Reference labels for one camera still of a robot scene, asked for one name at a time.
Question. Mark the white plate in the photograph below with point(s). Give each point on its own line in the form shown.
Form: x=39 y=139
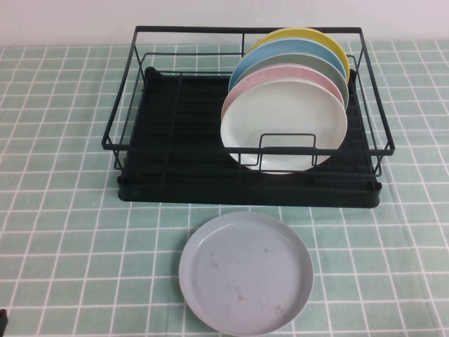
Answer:
x=280 y=112

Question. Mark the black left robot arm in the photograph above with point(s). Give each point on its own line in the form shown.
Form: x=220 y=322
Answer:
x=3 y=324

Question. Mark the grey plate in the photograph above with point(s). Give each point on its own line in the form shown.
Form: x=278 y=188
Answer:
x=245 y=274

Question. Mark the pink plate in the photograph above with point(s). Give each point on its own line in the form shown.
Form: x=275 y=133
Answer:
x=280 y=75

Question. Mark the blue plate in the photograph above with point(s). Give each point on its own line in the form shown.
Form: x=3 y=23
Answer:
x=280 y=52

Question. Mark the grey-green plate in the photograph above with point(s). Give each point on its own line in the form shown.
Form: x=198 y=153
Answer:
x=298 y=61

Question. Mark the yellow plate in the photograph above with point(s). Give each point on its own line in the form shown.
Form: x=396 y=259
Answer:
x=315 y=36

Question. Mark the black plastic drip tray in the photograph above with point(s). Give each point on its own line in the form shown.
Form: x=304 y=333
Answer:
x=196 y=198

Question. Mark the green checked tablecloth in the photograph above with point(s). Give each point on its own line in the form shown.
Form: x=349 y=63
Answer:
x=70 y=245

